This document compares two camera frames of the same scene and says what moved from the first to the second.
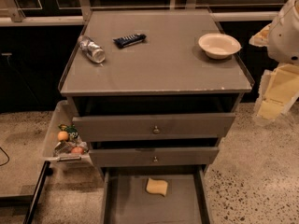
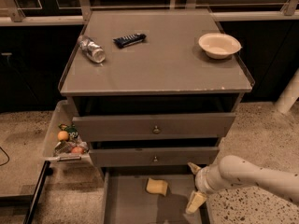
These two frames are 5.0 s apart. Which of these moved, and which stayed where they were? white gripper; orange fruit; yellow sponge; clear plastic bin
Moved: white gripper
Stayed: orange fruit; yellow sponge; clear plastic bin
